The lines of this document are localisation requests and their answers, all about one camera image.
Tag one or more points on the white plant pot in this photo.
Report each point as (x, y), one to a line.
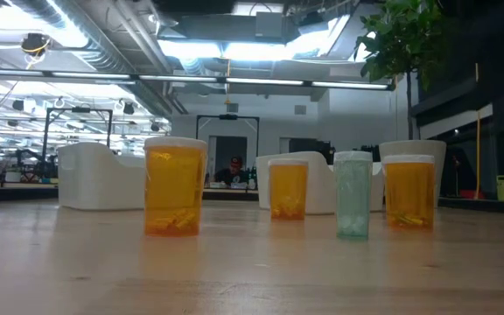
(414, 146)

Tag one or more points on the long ceiling light strip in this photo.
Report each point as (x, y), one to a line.
(261, 81)

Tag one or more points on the red tray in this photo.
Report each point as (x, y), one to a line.
(471, 194)

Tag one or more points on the black background equipment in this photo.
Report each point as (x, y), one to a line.
(309, 144)

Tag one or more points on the small green pill bottle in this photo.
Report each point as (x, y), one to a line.
(352, 197)

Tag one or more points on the person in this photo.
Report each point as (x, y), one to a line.
(234, 175)

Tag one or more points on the yellow green container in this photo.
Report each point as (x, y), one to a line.
(503, 190)

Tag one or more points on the silver air duct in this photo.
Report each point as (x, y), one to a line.
(103, 61)

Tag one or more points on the orange pill bottle white cap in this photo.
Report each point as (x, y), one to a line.
(173, 188)
(288, 188)
(409, 192)

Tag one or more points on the white plastic bin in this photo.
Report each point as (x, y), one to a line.
(319, 188)
(94, 179)

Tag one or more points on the green leafy plant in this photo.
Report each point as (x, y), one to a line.
(403, 30)

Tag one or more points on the black background station frame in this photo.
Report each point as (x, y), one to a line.
(77, 109)
(228, 116)

